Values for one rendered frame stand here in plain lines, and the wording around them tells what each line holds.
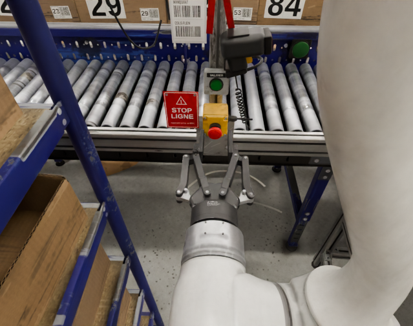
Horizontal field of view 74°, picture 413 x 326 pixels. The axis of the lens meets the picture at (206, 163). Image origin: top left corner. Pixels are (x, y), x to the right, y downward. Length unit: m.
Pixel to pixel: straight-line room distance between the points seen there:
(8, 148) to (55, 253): 0.16
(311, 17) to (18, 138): 1.26
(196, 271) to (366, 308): 0.18
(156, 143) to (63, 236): 0.57
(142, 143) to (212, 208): 0.59
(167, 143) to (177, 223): 0.72
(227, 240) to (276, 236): 1.19
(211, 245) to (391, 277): 0.20
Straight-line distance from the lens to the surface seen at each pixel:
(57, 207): 0.42
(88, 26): 1.43
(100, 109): 1.10
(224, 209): 0.42
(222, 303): 0.34
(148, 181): 1.78
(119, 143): 0.98
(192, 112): 0.83
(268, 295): 0.37
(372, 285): 0.32
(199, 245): 0.38
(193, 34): 0.74
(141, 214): 1.64
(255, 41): 0.68
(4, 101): 0.36
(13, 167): 0.31
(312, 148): 0.99
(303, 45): 1.36
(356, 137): 0.18
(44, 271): 0.42
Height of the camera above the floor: 1.33
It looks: 46 degrees down
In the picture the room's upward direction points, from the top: straight up
